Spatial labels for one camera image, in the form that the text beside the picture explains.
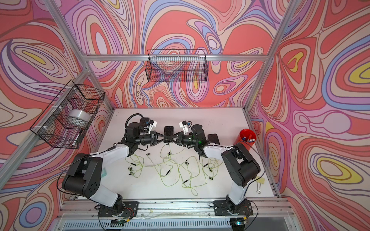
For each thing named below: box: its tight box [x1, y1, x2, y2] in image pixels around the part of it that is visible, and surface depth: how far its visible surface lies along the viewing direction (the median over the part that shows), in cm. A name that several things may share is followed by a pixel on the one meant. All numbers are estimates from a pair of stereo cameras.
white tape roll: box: [68, 109, 92, 127], surface depth 74 cm
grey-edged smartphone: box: [163, 126, 174, 137], surface depth 107 cm
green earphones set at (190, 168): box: [178, 155, 207, 196], surface depth 88 cm
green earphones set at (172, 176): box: [146, 143, 180, 186], surface depth 88 cm
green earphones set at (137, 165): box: [124, 153, 151, 179], surface depth 90 cm
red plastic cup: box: [233, 128, 257, 150], surface depth 90 cm
